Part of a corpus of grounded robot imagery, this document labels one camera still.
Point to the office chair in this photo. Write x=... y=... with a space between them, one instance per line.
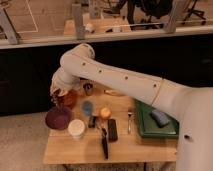
x=151 y=8

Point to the blue sponge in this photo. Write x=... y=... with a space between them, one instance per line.
x=160 y=118

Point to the yellow banana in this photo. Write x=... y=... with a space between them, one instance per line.
x=112 y=92

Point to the black handled knife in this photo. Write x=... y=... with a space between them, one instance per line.
x=104 y=143

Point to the green tray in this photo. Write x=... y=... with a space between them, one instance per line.
x=148 y=128

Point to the dark grape bunch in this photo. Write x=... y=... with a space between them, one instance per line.
x=57 y=100

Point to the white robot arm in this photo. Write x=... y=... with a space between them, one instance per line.
x=191 y=107

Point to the purple bowl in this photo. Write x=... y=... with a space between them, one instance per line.
x=58 y=118

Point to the red-brown bowl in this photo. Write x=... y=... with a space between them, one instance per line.
x=70 y=98

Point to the small blue bowl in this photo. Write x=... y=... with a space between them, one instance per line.
x=87 y=108

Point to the orange apple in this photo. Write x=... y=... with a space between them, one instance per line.
x=105 y=113

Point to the metal cup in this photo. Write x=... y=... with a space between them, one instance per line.
x=88 y=88

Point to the white cup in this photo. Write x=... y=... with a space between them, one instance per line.
x=76 y=128

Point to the wooden table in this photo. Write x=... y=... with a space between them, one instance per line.
x=62 y=148

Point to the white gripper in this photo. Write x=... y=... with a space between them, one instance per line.
x=57 y=87

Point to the black rectangular block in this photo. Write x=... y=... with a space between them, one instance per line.
x=112 y=130

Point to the silver fork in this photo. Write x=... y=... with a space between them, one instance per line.
x=130 y=112

